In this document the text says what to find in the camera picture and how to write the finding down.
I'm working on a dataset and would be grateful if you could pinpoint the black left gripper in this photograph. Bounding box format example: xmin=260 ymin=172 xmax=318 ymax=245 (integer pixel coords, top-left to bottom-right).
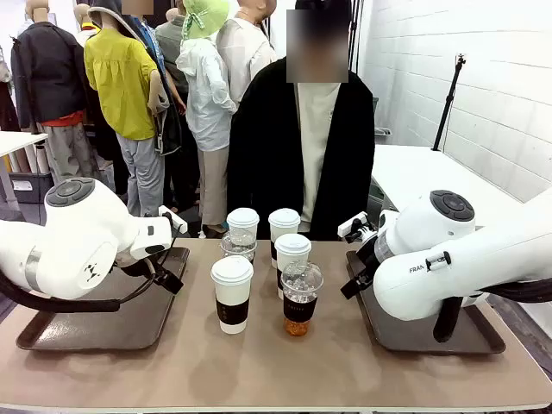
xmin=122 ymin=254 xmax=185 ymax=296

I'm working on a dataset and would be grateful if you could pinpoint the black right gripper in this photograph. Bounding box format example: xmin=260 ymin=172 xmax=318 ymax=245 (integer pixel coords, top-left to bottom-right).
xmin=340 ymin=235 xmax=381 ymax=300

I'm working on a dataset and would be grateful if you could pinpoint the white lidded paper coffee cup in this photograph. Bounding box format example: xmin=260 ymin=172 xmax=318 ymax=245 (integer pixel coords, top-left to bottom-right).
xmin=267 ymin=208 xmax=302 ymax=269
xmin=226 ymin=207 xmax=260 ymax=241
xmin=210 ymin=254 xmax=254 ymax=336
xmin=273 ymin=233 xmax=312 ymax=301

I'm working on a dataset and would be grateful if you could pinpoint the clear iced coffee cup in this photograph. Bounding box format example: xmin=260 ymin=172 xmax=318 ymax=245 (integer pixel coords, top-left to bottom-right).
xmin=280 ymin=260 xmax=324 ymax=337
xmin=220 ymin=228 xmax=259 ymax=265

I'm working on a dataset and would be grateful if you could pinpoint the brown plastic serving tray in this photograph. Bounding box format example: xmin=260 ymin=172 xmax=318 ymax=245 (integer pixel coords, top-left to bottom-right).
xmin=16 ymin=246 xmax=191 ymax=351
xmin=344 ymin=250 xmax=507 ymax=355

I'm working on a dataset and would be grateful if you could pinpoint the large white table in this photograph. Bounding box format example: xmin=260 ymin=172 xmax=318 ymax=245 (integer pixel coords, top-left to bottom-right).
xmin=370 ymin=144 xmax=530 ymax=229

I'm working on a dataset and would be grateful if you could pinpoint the person in black cardigan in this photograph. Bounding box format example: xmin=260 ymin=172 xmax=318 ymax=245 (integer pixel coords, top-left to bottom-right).
xmin=226 ymin=0 xmax=376 ymax=242

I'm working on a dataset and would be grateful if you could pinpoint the grey storage box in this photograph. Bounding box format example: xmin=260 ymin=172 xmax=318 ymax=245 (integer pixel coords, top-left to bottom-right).
xmin=8 ymin=172 xmax=55 ymax=204

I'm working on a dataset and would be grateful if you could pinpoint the mannequin with green hat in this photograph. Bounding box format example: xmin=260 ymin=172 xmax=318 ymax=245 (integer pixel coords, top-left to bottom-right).
xmin=175 ymin=0 xmax=238 ymax=237

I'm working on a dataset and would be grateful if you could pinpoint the small white table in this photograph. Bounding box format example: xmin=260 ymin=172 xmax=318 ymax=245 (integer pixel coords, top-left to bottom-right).
xmin=0 ymin=131 xmax=49 ymax=212

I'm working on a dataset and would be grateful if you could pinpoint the mannequin in yellow blouse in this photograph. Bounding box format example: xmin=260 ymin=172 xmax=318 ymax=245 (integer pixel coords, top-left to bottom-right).
xmin=84 ymin=0 xmax=172 ymax=217

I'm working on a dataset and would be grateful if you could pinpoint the black light stand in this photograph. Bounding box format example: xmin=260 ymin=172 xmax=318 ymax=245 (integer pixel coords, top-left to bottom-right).
xmin=348 ymin=0 xmax=366 ymax=74

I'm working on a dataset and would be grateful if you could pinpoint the mannequin in grey shirt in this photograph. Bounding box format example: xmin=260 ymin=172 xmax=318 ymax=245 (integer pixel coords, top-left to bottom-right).
xmin=154 ymin=7 xmax=191 ymax=103

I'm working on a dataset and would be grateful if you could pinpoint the mannequin in cream shirt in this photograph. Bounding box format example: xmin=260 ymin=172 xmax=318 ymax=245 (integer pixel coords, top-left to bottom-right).
xmin=215 ymin=0 xmax=279 ymax=109

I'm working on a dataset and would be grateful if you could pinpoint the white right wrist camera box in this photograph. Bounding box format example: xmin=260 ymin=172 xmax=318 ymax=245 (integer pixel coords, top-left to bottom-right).
xmin=336 ymin=211 xmax=370 ymax=239

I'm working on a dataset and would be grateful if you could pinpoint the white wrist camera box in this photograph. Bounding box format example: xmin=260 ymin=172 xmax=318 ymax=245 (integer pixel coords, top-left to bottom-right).
xmin=158 ymin=205 xmax=189 ymax=235
xmin=336 ymin=211 xmax=370 ymax=239

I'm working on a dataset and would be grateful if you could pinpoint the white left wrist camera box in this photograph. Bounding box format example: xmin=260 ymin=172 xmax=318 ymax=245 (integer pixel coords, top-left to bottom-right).
xmin=158 ymin=205 xmax=189 ymax=235

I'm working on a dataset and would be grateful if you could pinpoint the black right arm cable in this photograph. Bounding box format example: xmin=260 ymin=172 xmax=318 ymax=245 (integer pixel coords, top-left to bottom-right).
xmin=432 ymin=278 xmax=552 ymax=344

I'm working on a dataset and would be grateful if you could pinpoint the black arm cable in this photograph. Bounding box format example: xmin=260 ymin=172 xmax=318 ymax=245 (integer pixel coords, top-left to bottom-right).
xmin=432 ymin=278 xmax=552 ymax=344
xmin=0 ymin=258 xmax=157 ymax=314

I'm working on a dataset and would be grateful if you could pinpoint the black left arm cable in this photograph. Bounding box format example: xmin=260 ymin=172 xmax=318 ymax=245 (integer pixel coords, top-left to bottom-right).
xmin=0 ymin=258 xmax=157 ymax=314

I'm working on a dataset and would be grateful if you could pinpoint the black camera tripod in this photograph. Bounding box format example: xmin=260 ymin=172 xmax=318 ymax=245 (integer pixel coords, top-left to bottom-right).
xmin=432 ymin=53 xmax=468 ymax=152

